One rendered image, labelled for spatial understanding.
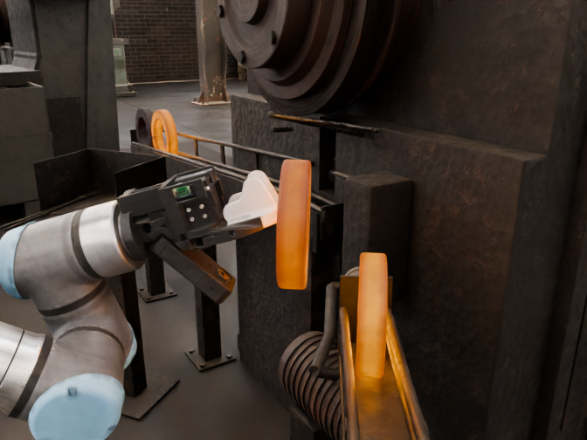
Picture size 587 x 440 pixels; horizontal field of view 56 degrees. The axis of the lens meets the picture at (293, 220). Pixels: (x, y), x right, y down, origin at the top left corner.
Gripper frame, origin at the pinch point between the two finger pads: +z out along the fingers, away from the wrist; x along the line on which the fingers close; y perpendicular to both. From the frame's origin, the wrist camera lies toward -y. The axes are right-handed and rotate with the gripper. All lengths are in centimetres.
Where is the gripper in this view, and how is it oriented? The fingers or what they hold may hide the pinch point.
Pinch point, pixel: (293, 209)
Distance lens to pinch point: 65.9
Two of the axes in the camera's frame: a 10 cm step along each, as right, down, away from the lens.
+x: 0.6, -3.2, 9.5
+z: 9.6, -2.4, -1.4
